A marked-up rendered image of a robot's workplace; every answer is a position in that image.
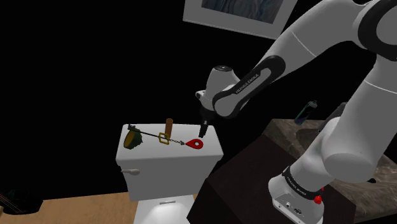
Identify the white toilet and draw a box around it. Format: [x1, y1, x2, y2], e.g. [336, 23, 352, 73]
[115, 123, 225, 224]

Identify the brown cylinder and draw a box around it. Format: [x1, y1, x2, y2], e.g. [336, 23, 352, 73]
[165, 118, 174, 139]

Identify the white framed wall picture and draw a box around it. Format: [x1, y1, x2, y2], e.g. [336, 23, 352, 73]
[182, 0, 299, 41]

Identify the brown marble vanity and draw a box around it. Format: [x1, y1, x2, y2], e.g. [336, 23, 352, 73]
[263, 117, 397, 224]

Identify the dark robot stand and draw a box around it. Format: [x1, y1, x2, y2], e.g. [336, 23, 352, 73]
[186, 134, 358, 224]

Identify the black key with red tag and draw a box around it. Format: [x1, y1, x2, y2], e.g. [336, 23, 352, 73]
[127, 123, 204, 150]

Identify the dark green spray can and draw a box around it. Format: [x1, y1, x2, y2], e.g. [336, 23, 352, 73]
[293, 99, 319, 126]

